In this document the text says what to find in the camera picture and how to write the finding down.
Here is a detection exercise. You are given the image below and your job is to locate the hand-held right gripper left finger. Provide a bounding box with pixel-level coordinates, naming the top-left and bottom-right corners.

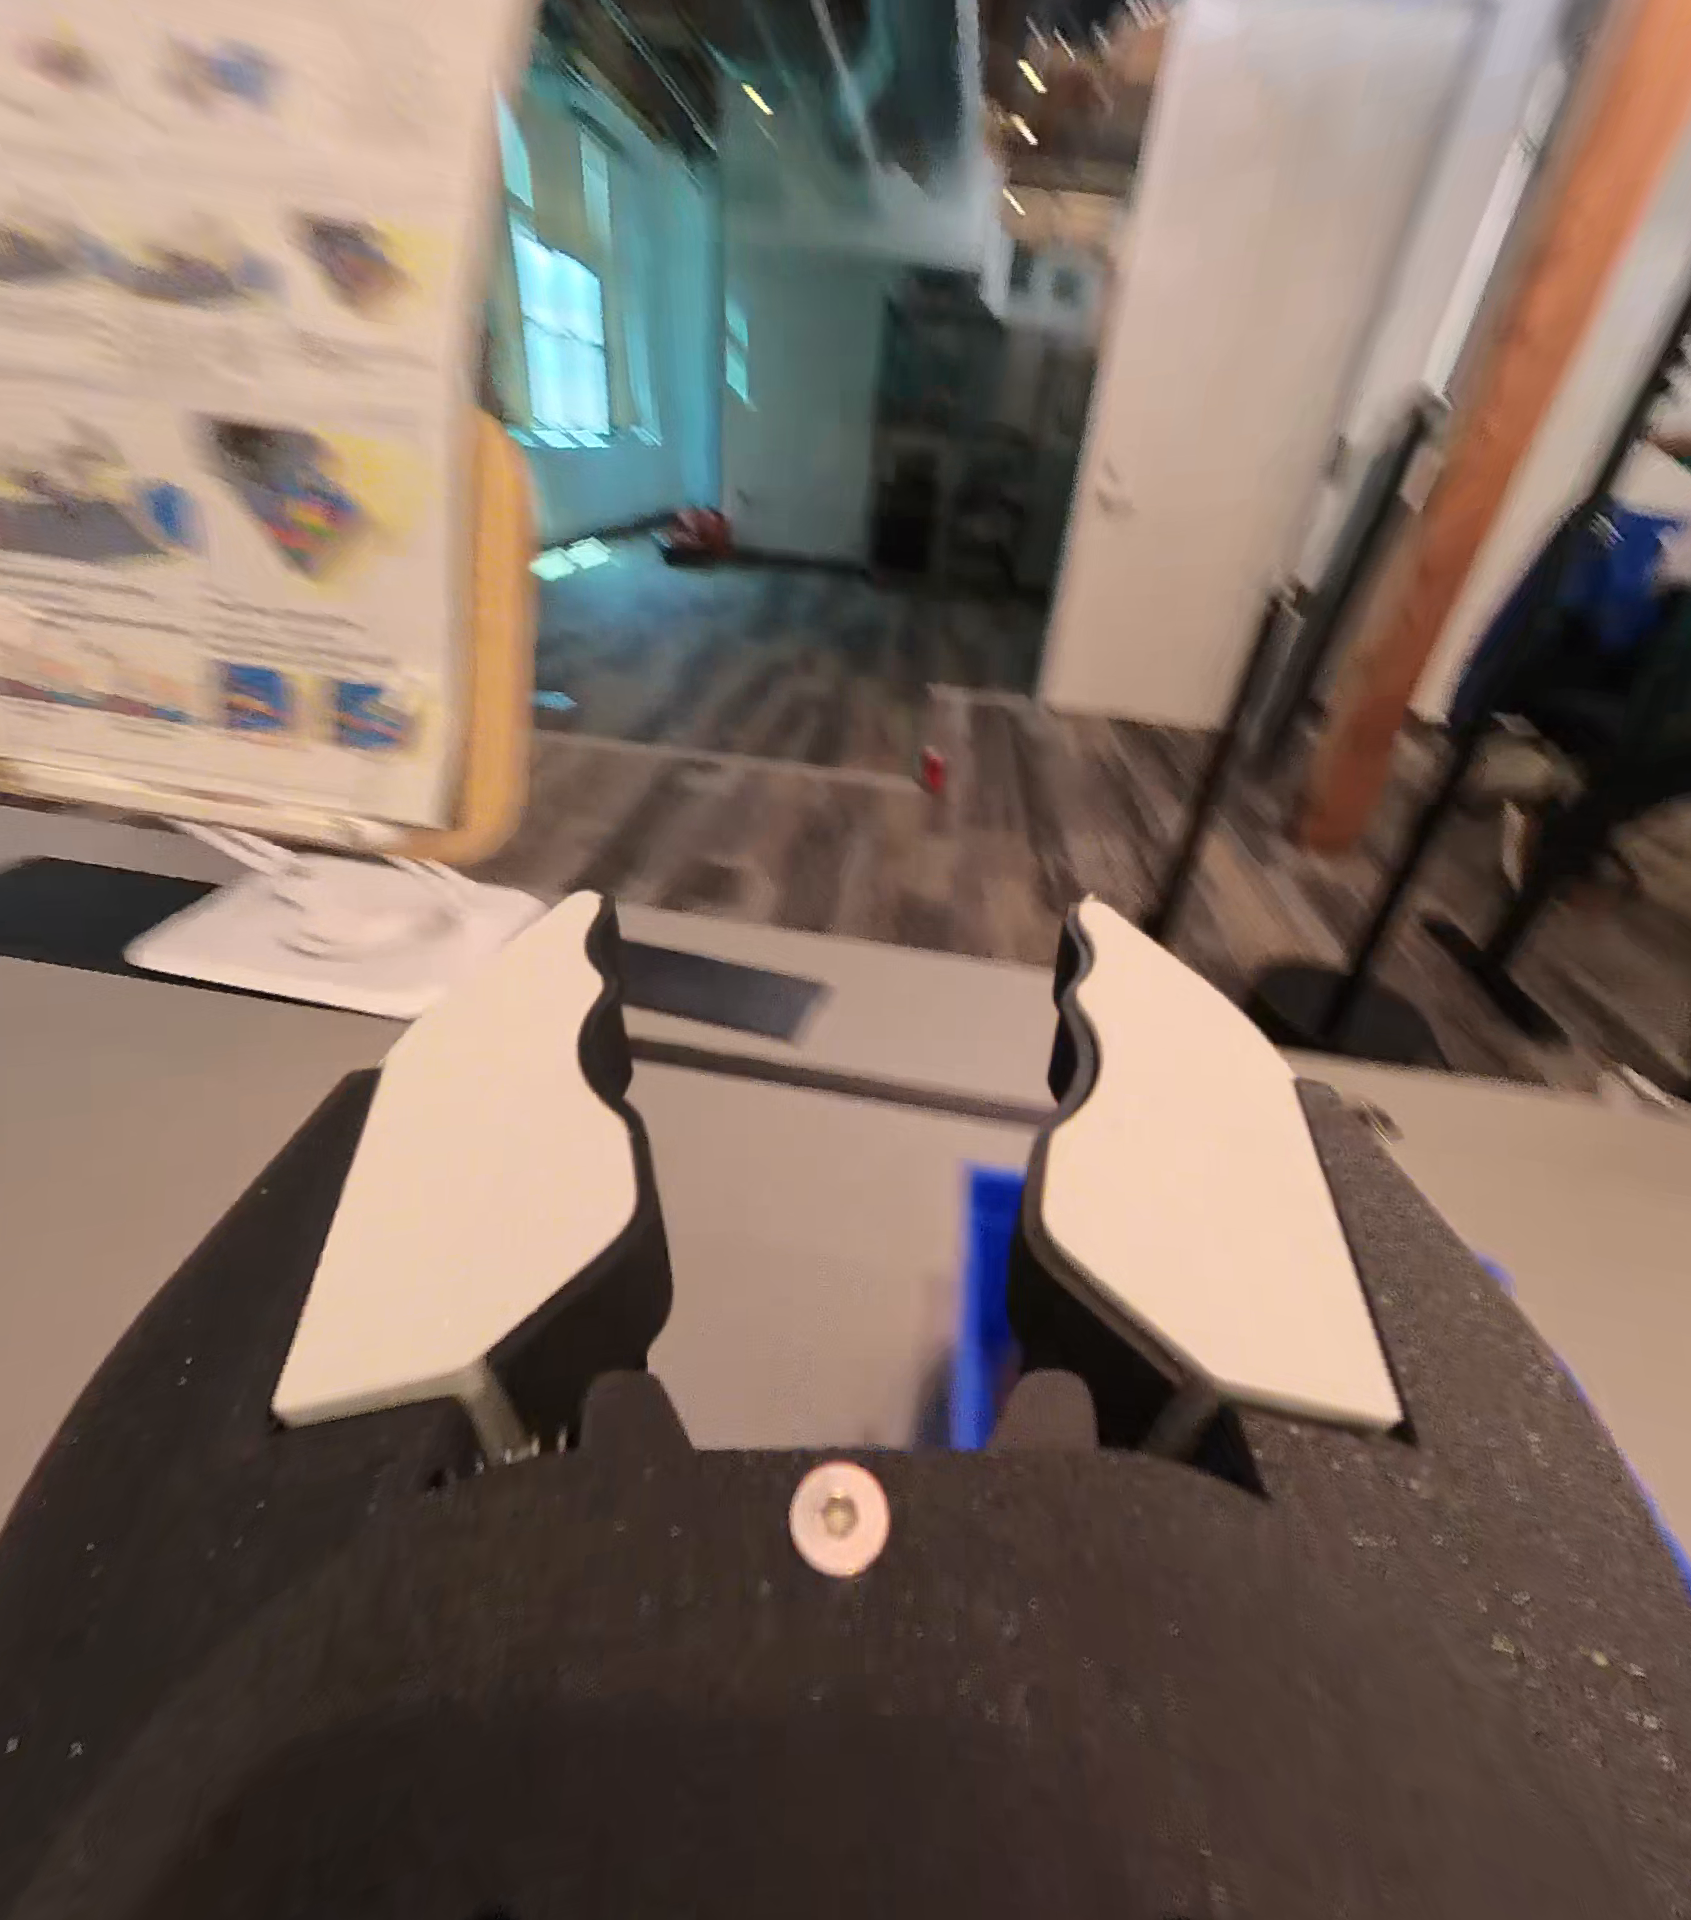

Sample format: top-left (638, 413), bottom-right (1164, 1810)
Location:
top-left (272, 889), bottom-right (677, 1462)

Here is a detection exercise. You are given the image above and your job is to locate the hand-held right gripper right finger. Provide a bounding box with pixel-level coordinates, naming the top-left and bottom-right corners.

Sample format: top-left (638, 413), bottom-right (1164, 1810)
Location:
top-left (1006, 898), bottom-right (1405, 1462)

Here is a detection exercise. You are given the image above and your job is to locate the blue plastic bin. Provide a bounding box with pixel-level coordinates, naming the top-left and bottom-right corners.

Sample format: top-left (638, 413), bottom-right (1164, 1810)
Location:
top-left (917, 1161), bottom-right (1691, 1920)

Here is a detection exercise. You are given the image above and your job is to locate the wooden clipboard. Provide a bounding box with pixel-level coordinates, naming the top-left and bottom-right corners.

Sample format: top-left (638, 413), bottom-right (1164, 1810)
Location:
top-left (0, 0), bottom-right (538, 869)

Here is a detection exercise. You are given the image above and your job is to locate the instruction sheet stand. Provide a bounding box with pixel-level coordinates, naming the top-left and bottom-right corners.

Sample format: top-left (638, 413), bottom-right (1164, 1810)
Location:
top-left (0, 0), bottom-right (522, 829)

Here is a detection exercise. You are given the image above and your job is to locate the wooden post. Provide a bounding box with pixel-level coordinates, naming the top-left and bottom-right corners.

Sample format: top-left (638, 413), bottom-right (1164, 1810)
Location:
top-left (1299, 0), bottom-right (1691, 852)

